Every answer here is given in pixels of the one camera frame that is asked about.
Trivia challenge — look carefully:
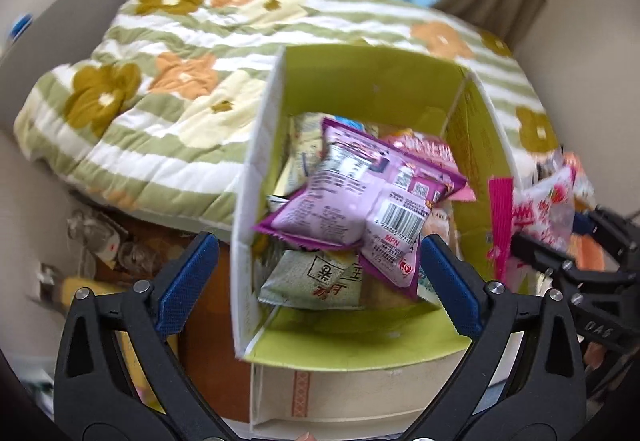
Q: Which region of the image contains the clear plastic packaging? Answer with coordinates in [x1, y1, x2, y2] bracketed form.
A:
[65, 208, 151, 277]

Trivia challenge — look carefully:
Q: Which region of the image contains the pink strawberry snack packet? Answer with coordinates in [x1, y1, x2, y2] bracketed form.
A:
[487, 165, 576, 294]

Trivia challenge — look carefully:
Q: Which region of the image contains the purple snack packet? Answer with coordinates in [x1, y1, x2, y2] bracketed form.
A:
[252, 118, 468, 299]

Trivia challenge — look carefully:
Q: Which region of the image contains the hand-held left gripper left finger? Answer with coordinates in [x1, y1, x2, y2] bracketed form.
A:
[54, 232, 236, 441]

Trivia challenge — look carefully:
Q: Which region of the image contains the green cardboard box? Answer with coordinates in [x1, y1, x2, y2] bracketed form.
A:
[229, 44, 531, 372]

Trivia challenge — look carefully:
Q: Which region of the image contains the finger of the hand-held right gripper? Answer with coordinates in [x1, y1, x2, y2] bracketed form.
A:
[511, 233, 637, 308]
[573, 206, 640, 272]

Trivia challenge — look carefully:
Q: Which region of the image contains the blue and white gadget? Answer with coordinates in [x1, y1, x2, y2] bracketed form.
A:
[7, 14, 33, 42]

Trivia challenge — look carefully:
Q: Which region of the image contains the grey headboard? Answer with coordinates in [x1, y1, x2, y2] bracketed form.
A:
[0, 0, 151, 142]

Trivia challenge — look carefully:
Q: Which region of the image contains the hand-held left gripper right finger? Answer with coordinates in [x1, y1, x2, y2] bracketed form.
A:
[400, 234, 587, 441]

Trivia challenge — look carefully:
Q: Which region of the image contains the pile of snack packets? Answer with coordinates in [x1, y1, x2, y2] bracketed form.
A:
[257, 111, 476, 312]

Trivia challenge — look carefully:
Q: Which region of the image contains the green striped floral blanket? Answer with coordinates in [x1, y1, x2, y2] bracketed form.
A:
[14, 0, 561, 232]

